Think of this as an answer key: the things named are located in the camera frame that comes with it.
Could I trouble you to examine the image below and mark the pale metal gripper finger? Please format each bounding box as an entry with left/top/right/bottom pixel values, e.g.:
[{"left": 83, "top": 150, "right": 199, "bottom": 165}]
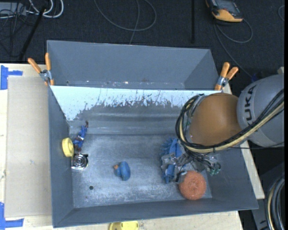
[
  {"left": 162, "top": 153, "right": 185, "bottom": 169},
  {"left": 173, "top": 169, "right": 189, "bottom": 182}
]

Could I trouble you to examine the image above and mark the blue spiky brush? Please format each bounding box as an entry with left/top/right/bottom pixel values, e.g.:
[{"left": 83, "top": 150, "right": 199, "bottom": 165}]
[{"left": 159, "top": 138, "right": 191, "bottom": 184}]

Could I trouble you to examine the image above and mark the orange round scouring pad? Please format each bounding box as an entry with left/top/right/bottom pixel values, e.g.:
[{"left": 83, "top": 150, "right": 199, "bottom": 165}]
[{"left": 178, "top": 170, "right": 207, "bottom": 201}]

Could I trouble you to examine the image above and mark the grey metal bin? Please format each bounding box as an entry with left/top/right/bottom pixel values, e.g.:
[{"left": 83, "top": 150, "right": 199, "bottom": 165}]
[{"left": 46, "top": 40, "right": 260, "bottom": 229}]

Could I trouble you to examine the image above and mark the blue rubber duck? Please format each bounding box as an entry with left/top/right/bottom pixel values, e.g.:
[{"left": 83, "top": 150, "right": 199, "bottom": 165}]
[{"left": 113, "top": 161, "right": 132, "bottom": 182}]

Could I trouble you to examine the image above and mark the silver square ringed block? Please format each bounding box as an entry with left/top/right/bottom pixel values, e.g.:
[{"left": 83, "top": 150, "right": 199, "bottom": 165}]
[{"left": 71, "top": 152, "right": 89, "bottom": 171}]

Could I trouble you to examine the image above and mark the blue toy figure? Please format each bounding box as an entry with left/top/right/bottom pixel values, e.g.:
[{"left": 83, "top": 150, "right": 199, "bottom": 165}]
[{"left": 72, "top": 120, "right": 90, "bottom": 152}]

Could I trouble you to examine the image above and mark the pale cardboard board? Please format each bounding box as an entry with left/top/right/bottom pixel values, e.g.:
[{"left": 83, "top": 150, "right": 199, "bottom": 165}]
[{"left": 4, "top": 75, "right": 53, "bottom": 218}]

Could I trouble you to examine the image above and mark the yellow ring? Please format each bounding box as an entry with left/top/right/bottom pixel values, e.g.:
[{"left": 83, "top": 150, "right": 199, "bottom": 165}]
[{"left": 61, "top": 137, "right": 75, "bottom": 158}]

